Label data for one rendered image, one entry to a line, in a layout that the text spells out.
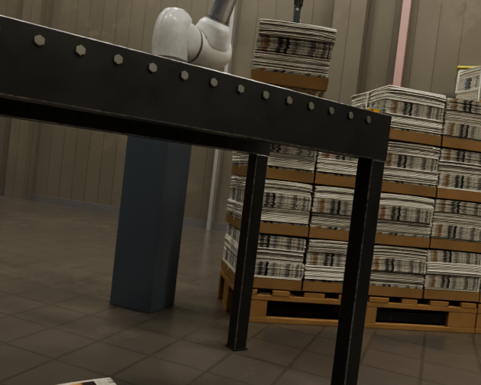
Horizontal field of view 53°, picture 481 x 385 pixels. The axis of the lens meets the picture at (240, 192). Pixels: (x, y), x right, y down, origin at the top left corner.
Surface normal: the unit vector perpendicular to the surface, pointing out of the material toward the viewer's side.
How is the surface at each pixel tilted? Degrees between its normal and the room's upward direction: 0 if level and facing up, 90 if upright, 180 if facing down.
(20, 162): 90
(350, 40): 90
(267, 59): 97
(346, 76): 90
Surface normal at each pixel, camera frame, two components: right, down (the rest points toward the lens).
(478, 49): -0.38, -0.01
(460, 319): 0.21, 0.05
